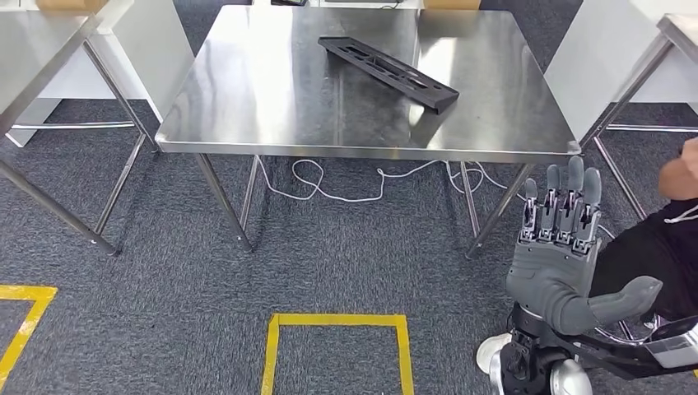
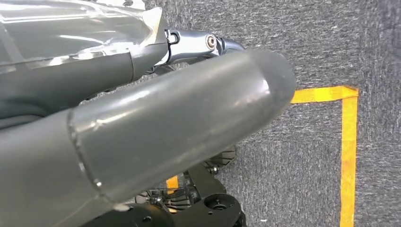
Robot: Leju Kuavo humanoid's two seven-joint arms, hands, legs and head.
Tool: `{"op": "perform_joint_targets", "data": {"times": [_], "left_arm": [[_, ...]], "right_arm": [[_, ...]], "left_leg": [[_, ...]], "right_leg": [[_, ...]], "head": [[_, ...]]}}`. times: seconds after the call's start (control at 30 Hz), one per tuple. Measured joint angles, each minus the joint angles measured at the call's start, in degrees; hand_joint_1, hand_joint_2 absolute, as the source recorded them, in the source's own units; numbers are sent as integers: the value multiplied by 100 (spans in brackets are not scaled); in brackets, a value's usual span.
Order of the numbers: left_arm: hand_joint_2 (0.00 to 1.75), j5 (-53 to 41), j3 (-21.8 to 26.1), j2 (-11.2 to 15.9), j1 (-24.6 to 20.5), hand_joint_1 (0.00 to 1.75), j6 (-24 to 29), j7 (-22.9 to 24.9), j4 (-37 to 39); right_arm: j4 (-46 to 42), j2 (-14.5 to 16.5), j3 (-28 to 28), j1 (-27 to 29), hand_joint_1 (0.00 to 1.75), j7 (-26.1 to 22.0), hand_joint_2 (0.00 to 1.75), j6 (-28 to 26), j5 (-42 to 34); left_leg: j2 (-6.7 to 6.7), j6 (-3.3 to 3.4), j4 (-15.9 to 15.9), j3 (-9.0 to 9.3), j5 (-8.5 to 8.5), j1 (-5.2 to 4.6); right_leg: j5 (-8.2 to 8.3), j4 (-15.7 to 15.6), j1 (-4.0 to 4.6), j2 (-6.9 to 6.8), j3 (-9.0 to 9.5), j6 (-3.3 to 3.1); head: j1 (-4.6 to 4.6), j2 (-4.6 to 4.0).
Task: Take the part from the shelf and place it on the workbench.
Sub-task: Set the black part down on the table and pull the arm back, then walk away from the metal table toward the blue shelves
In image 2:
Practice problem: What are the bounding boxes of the yellow floor tape rectangle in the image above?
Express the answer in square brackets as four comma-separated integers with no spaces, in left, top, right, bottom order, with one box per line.
[165,86,359,227]

